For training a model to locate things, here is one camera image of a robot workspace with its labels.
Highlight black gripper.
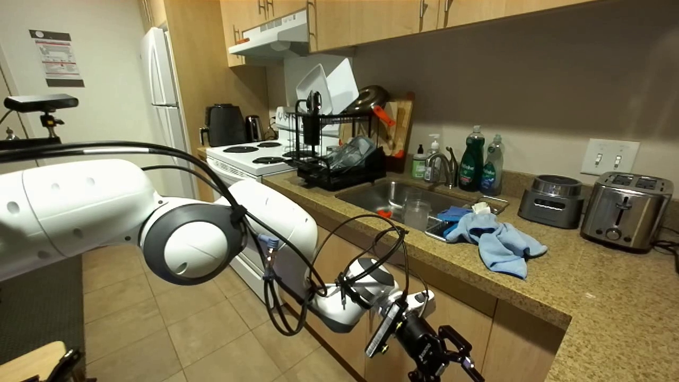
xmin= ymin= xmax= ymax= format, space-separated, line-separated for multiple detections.
xmin=397 ymin=315 xmax=487 ymax=382

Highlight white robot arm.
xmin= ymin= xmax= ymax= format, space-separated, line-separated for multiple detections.
xmin=0 ymin=159 xmax=485 ymax=382

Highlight blue cloth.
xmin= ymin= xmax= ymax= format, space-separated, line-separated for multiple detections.
xmin=438 ymin=206 xmax=547 ymax=277

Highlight stainless steel sink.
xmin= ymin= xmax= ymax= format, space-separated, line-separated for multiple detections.
xmin=337 ymin=177 xmax=510 ymax=232

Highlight blue soap bottle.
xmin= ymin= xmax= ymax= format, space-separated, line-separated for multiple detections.
xmin=479 ymin=136 xmax=503 ymax=196

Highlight black small appliance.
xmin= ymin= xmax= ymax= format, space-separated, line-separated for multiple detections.
xmin=518 ymin=174 xmax=584 ymax=228

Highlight green dish soap bottle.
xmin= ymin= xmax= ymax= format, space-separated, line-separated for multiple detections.
xmin=458 ymin=124 xmax=485 ymax=190

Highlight silver toaster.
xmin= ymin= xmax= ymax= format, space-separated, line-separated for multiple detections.
xmin=581 ymin=171 xmax=672 ymax=253

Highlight black dish drying rack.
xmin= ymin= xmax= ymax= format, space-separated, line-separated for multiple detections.
xmin=287 ymin=86 xmax=386 ymax=190

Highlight wooden cutting board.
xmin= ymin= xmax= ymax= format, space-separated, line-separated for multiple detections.
xmin=373 ymin=98 xmax=415 ymax=171

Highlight white electric stove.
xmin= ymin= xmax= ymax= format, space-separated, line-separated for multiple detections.
xmin=207 ymin=142 xmax=319 ymax=296

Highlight black air fryer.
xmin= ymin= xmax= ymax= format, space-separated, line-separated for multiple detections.
xmin=207 ymin=104 xmax=246 ymax=147

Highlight white range hood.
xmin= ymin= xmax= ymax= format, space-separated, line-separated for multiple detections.
xmin=228 ymin=8 xmax=311 ymax=58

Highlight white refrigerator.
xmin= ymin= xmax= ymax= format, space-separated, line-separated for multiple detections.
xmin=138 ymin=25 xmax=200 ymax=199

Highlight wooden upper cabinets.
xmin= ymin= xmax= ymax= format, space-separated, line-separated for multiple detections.
xmin=138 ymin=0 xmax=590 ymax=66

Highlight wall outlet plate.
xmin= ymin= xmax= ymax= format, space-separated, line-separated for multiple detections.
xmin=581 ymin=138 xmax=640 ymax=174

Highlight camera on tripod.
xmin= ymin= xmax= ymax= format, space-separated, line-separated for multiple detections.
xmin=0 ymin=94 xmax=80 ymax=153

